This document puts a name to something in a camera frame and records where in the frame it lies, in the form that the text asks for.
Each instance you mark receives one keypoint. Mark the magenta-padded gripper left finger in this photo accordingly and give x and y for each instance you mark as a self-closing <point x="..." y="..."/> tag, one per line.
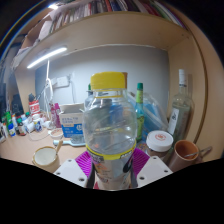
<point x="71" y="170"/>

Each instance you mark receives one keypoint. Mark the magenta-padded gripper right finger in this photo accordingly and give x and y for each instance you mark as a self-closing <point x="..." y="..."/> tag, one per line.
<point x="151" y="168"/>

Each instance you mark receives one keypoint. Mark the clear plastic bottle yellow cap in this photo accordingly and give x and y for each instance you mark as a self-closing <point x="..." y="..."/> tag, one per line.
<point x="110" y="126"/>

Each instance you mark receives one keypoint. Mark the brown jar white lid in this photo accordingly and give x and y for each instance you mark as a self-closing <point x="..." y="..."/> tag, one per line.
<point x="159" y="141"/>

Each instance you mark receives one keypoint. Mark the cream ceramic cup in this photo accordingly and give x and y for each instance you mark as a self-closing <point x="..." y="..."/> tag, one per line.
<point x="45" y="158"/>

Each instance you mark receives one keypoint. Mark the brown mug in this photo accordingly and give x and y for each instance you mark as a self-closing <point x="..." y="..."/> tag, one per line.
<point x="180" y="158"/>

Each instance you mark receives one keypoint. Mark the white and blue carton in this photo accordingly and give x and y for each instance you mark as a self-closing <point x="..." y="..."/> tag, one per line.
<point x="71" y="121"/>

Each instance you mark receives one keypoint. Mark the blue plastic bag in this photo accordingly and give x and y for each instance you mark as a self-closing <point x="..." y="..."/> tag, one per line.
<point x="153" y="115"/>

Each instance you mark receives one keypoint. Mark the magenta pouch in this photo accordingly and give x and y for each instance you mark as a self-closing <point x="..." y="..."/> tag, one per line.
<point x="55" y="115"/>

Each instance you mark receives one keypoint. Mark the green-capped glass bottle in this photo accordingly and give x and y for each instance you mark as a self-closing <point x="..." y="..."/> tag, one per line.
<point x="139" y="110"/>

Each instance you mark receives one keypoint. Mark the tall clear glass bottle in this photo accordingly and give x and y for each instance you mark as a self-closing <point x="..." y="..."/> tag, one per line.
<point x="180" y="113"/>

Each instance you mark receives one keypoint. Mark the small blue white bottle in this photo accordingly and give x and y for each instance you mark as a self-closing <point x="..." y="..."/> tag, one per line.
<point x="12" y="130"/>

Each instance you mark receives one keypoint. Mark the red and white canister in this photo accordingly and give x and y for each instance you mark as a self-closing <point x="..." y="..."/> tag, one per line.
<point x="34" y="107"/>

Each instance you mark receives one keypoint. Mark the green plastic bottle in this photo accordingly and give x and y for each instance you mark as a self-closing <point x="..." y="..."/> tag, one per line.
<point x="8" y="119"/>

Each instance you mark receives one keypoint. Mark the under-shelf strip light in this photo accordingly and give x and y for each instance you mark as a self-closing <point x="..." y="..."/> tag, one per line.
<point x="46" y="57"/>

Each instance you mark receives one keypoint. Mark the wooden shelf unit with books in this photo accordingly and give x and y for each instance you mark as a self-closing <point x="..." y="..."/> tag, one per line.
<point x="116" y="30"/>

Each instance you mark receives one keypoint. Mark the white ceiling strip light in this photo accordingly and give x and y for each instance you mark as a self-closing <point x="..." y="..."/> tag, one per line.
<point x="53" y="6"/>

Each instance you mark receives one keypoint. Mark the white wall socket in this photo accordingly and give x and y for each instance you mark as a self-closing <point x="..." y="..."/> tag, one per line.
<point x="60" y="81"/>

